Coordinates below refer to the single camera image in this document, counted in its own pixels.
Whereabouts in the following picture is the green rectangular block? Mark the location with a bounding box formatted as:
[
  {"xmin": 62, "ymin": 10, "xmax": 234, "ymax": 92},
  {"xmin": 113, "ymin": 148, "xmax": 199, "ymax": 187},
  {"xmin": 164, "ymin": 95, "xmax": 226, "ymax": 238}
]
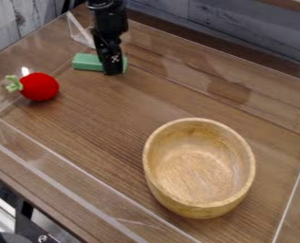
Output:
[{"xmin": 71, "ymin": 53, "xmax": 128, "ymax": 75}]

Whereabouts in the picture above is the black metal table leg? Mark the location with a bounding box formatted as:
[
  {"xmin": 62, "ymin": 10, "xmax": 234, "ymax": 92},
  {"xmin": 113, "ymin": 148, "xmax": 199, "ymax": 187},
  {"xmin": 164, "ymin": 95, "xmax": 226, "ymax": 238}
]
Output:
[{"xmin": 13, "ymin": 200, "xmax": 60, "ymax": 243}]

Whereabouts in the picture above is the clear acrylic corner bracket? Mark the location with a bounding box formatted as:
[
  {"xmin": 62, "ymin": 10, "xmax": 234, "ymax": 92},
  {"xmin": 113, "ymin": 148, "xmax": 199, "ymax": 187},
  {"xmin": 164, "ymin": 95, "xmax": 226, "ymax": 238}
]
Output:
[{"xmin": 65, "ymin": 11, "xmax": 95, "ymax": 48}]

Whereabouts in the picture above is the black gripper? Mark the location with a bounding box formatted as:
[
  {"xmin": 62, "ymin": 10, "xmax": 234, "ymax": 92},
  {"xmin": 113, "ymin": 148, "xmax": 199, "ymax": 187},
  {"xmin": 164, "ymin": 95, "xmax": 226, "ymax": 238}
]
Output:
[{"xmin": 87, "ymin": 0, "xmax": 128, "ymax": 76}]

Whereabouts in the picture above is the red plush tomato toy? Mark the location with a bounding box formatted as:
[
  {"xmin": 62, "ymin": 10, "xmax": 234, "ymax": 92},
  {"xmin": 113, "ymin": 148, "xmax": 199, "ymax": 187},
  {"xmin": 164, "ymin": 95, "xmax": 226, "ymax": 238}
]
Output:
[{"xmin": 6, "ymin": 72, "xmax": 60, "ymax": 102}]

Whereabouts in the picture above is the light wooden bowl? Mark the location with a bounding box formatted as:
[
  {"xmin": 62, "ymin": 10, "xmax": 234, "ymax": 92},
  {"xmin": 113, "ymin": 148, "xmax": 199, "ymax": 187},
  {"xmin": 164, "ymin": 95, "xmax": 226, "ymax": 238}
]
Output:
[{"xmin": 141, "ymin": 118, "xmax": 256, "ymax": 219}]

